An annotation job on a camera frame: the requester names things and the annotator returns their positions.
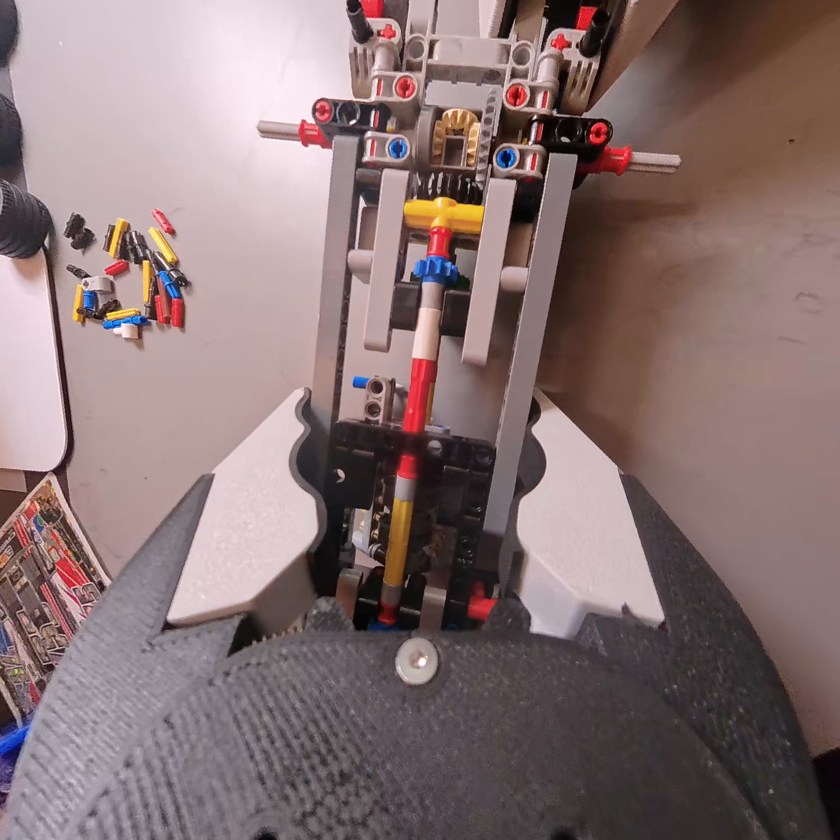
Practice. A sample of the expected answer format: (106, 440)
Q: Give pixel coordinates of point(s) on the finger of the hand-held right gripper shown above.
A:
(640, 39)
(463, 16)

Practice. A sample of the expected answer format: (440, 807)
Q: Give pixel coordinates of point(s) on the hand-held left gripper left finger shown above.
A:
(249, 525)

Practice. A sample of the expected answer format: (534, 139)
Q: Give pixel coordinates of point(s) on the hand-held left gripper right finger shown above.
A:
(577, 531)

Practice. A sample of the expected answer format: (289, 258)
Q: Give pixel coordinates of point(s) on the lego car chassis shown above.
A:
(420, 367)

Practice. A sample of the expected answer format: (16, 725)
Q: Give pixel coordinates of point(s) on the pile of loose lego pieces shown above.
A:
(131, 275)

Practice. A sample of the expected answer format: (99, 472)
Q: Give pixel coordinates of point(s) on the black rubber lego tire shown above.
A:
(23, 220)
(6, 29)
(8, 128)

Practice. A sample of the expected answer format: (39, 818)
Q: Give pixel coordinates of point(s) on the colourful sticker sheet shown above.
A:
(46, 577)

